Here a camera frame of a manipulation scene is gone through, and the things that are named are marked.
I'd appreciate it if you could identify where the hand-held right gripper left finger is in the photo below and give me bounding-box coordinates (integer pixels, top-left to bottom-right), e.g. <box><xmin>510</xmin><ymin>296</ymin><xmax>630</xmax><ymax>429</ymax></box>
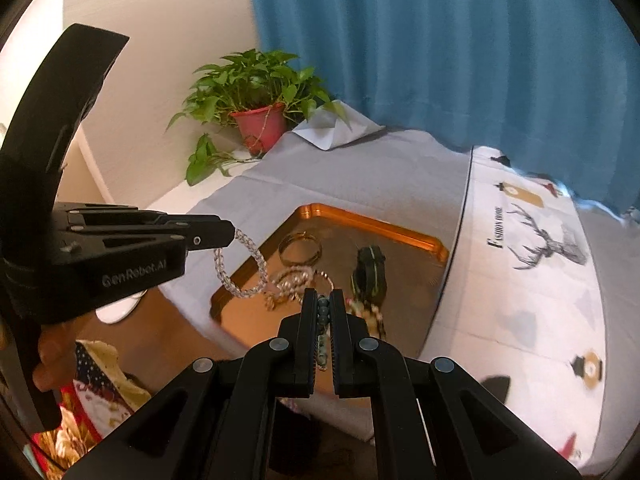
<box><xmin>65</xmin><ymin>287</ymin><xmax>321</xmax><ymax>480</ymax></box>

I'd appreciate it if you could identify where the red flower pot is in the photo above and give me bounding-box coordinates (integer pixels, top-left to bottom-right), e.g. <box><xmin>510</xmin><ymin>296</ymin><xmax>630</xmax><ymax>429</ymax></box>
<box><xmin>230</xmin><ymin>102</ymin><xmax>287</xmax><ymax>158</ymax></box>

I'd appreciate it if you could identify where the pastel bead bracelet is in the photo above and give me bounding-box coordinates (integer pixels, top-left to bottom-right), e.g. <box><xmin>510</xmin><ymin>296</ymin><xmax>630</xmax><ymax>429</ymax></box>
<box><xmin>345</xmin><ymin>297</ymin><xmax>388</xmax><ymax>338</ymax></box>

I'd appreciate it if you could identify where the gold bangle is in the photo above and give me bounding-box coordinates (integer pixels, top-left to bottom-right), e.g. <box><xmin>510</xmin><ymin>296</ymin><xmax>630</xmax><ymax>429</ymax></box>
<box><xmin>277</xmin><ymin>231</ymin><xmax>323</xmax><ymax>266</ymax></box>

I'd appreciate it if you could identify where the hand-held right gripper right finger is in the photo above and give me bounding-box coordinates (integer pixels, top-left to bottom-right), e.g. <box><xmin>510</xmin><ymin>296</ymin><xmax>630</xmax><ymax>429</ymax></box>
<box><xmin>330</xmin><ymin>287</ymin><xmax>583</xmax><ymax>480</ymax></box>

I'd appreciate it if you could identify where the dark bead bracelet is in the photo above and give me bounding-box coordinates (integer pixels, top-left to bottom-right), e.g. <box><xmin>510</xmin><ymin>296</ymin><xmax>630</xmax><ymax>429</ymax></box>
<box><xmin>315</xmin><ymin>296</ymin><xmax>332</xmax><ymax>372</ymax></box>

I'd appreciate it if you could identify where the dark green striped object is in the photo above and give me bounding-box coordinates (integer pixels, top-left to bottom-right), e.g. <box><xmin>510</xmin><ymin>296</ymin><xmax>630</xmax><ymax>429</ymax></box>
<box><xmin>351</xmin><ymin>245</ymin><xmax>388</xmax><ymax>308</ymax></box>

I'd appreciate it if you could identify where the green pothos plant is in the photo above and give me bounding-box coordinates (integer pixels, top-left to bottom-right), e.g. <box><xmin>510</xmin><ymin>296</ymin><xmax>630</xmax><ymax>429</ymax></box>
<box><xmin>167</xmin><ymin>49</ymin><xmax>351</xmax><ymax>187</ymax></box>

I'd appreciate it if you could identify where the printed white grey tablecloth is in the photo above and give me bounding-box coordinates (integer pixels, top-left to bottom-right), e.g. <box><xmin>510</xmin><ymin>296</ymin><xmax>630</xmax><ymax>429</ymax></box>
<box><xmin>150</xmin><ymin>127</ymin><xmax>608</xmax><ymax>476</ymax></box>

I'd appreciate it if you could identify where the blue curtain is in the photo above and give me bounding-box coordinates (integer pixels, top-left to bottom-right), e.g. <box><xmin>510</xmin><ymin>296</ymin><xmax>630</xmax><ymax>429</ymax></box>
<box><xmin>245</xmin><ymin>0</ymin><xmax>640</xmax><ymax>221</ymax></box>

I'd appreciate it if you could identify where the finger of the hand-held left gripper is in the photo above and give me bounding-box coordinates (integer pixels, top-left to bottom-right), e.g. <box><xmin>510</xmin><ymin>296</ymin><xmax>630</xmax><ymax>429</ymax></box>
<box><xmin>52</xmin><ymin>202</ymin><xmax>236</xmax><ymax>235</ymax></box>
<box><xmin>61</xmin><ymin>229</ymin><xmax>236</xmax><ymax>262</ymax></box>

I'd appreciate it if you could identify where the white round object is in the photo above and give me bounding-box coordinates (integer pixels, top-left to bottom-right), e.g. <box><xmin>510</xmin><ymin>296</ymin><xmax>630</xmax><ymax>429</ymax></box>
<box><xmin>95</xmin><ymin>290</ymin><xmax>146</xmax><ymax>325</ymax></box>

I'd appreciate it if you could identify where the gold tray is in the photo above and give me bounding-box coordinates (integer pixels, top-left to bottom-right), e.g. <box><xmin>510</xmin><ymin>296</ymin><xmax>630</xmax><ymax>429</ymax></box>
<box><xmin>209</xmin><ymin>203</ymin><xmax>448</xmax><ymax>361</ymax></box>

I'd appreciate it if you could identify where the clear crystal bead bracelet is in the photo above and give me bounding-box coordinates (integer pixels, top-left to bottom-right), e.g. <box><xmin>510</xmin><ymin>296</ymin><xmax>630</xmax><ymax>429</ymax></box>
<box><xmin>212</xmin><ymin>228</ymin><xmax>271</xmax><ymax>298</ymax></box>

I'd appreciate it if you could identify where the person's left hand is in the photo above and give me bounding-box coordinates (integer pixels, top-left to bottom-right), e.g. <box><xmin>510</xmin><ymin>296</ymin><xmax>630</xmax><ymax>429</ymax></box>
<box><xmin>32</xmin><ymin>321</ymin><xmax>81</xmax><ymax>392</ymax></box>

